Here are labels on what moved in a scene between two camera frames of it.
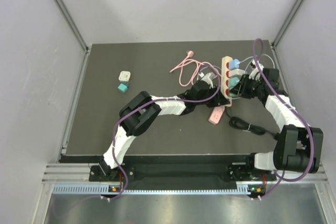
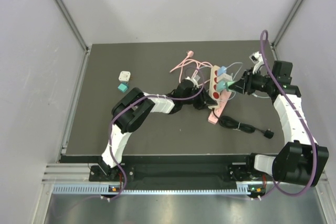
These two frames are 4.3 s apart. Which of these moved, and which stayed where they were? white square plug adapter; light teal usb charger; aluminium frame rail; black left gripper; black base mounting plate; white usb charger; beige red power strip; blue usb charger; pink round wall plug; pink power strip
Moved: black left gripper; white usb charger; beige red power strip; light teal usb charger; blue usb charger
Stayed: black base mounting plate; white square plug adapter; aluminium frame rail; pink power strip; pink round wall plug
